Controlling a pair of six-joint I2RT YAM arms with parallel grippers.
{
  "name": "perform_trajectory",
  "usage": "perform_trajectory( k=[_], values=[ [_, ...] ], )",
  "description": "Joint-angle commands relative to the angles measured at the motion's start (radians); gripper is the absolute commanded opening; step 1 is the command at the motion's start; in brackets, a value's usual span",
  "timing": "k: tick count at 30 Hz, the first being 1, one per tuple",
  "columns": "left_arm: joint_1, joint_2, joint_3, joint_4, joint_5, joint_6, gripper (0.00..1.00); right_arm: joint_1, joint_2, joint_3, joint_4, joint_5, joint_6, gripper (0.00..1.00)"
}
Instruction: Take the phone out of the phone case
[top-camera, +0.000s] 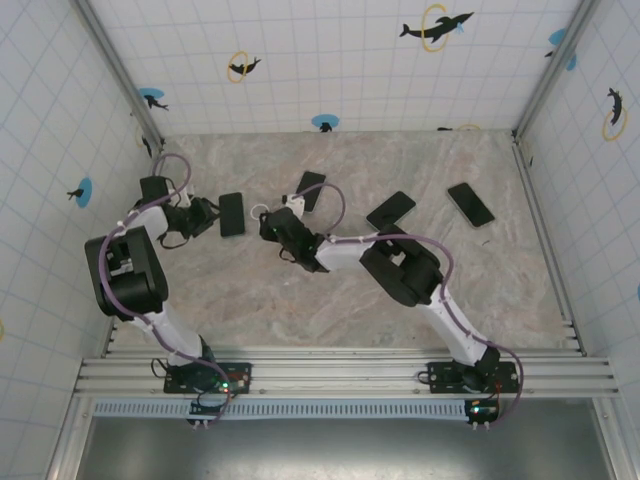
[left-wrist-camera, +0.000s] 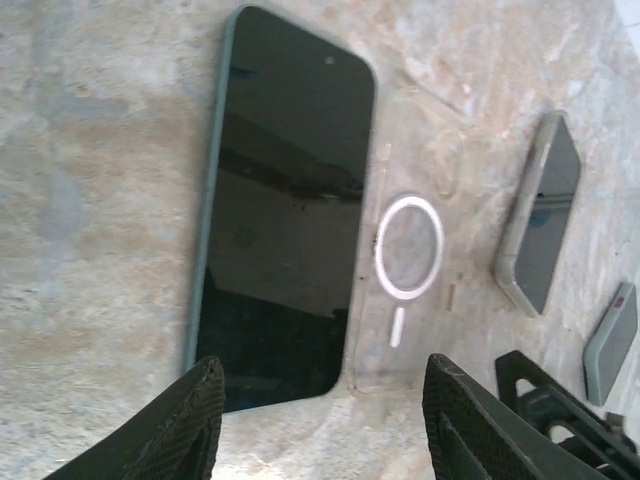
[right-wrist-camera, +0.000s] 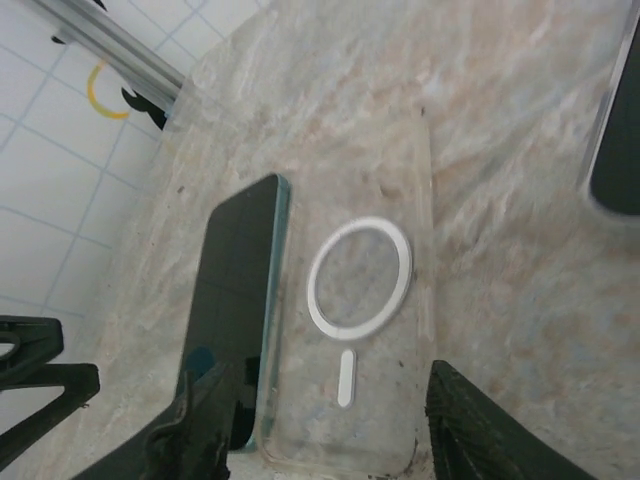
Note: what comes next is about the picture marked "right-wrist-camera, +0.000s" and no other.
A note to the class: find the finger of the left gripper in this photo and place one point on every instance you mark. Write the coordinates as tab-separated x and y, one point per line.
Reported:
75	382

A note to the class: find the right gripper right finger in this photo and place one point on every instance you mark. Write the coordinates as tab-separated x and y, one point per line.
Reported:
470	430

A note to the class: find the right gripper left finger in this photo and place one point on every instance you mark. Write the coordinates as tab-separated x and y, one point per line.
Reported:
190	435

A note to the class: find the black smartphone teal edge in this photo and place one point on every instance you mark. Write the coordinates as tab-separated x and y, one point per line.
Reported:
235	260

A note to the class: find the aluminium frame post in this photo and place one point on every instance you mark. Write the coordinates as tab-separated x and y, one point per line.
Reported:
115	47

